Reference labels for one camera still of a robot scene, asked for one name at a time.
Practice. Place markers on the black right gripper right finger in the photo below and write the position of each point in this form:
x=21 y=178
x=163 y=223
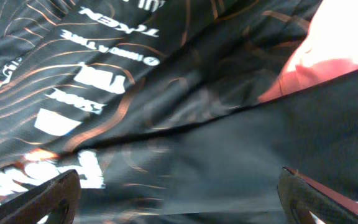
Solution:
x=304 y=199

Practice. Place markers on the black printed cycling jersey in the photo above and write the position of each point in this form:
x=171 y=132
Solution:
x=156 y=105

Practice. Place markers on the light pink shirt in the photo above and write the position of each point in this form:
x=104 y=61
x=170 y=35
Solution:
x=330 y=50

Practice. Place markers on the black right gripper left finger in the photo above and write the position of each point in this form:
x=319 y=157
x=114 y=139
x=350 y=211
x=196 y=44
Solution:
x=56 y=199

